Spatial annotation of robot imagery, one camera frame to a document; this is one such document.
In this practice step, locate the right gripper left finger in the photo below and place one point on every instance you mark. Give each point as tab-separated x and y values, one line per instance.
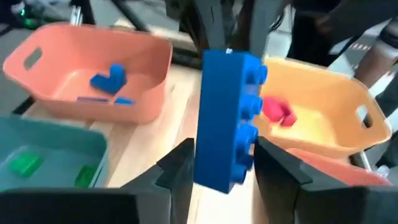
168	186

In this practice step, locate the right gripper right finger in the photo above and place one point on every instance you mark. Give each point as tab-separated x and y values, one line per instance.
280	186

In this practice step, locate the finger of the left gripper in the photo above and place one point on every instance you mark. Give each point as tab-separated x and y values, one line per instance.
211	25
264	28

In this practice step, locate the red triangle block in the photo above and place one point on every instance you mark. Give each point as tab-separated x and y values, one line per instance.
289	120

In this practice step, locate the long blue stud block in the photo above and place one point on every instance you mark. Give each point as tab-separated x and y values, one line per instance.
224	124

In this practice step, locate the long green stud block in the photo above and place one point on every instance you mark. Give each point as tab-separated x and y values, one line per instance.
84	176

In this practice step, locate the small orange plastic bin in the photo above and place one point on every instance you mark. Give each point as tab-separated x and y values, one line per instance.
335	169

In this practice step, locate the large yellow plastic bin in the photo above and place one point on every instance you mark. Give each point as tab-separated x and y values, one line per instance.
311	130

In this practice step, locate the teal plastic bin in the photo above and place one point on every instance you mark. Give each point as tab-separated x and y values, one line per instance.
56	137

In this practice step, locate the large orange plastic bin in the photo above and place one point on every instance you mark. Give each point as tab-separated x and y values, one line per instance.
77	49

